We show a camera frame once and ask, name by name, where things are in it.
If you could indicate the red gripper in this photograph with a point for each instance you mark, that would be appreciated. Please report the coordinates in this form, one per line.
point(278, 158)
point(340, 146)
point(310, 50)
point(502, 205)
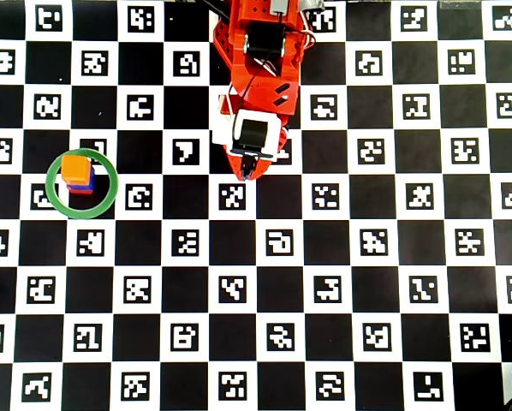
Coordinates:
point(253, 134)

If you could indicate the blue cube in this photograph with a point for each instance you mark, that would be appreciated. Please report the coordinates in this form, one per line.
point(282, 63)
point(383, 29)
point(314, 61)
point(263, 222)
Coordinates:
point(92, 180)

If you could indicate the red cube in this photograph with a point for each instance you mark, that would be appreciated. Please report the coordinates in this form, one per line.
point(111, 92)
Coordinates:
point(80, 192)

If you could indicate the orange cube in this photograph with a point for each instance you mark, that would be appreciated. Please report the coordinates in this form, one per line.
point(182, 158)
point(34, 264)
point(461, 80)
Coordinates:
point(75, 168)

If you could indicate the red robot arm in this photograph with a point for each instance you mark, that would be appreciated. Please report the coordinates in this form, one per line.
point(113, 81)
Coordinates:
point(260, 85)

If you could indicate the black white marker mat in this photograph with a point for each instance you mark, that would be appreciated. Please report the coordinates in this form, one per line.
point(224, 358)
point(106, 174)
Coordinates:
point(281, 257)

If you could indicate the grey square pad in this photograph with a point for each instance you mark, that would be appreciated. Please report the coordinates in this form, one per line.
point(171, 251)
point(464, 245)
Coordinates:
point(279, 6)

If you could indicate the grey tape wrap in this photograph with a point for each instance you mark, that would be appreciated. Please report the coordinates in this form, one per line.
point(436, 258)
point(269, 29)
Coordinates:
point(313, 3)

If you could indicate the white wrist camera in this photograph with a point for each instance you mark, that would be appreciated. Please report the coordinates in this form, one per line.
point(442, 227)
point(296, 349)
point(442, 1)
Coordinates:
point(254, 132)

